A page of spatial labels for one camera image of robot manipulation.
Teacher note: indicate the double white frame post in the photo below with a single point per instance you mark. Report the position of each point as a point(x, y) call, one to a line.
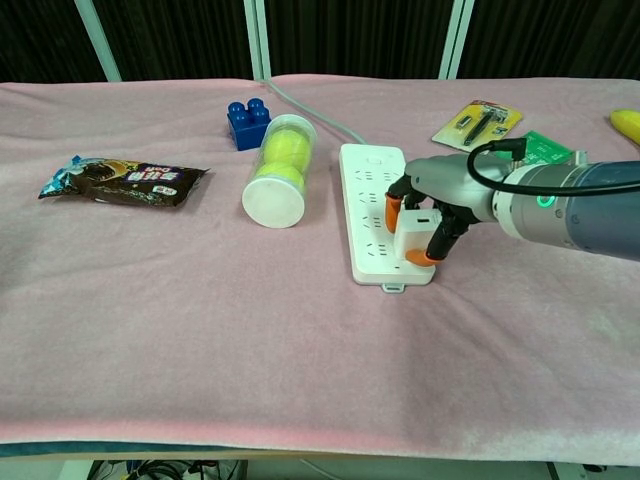
point(259, 40)

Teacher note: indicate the slanted white frame post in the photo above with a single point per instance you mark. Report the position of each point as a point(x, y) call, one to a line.
point(100, 45)

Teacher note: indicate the black curtain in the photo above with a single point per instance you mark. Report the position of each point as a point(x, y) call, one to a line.
point(175, 35)

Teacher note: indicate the brown chocolate snack packet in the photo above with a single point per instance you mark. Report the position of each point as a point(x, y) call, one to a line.
point(125, 182)

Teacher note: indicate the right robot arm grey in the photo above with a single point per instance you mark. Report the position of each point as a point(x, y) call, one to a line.
point(590, 215)

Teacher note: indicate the yellow razor blister pack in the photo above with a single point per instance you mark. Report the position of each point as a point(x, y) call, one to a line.
point(460, 127)

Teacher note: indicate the white power strip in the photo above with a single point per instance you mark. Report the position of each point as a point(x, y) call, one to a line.
point(360, 170)

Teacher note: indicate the white charger cube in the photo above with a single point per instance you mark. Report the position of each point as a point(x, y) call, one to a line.
point(415, 232)

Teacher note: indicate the green sachet packet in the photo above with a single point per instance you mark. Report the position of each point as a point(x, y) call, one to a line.
point(545, 145)

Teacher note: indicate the pink table cloth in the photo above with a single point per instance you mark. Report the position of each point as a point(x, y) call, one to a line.
point(250, 325)

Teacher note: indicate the clear tennis ball tube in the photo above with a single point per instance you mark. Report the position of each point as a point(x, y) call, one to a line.
point(274, 200)

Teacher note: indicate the yellow tennis ball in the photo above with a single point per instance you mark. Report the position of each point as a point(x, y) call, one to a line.
point(289, 147)
point(280, 174)

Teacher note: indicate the blue toy brick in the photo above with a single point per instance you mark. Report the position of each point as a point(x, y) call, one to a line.
point(247, 127)

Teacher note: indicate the yellow banana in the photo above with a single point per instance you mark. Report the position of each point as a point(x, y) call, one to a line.
point(627, 125)

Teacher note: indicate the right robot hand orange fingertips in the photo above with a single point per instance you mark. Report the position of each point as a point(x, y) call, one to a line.
point(450, 185)

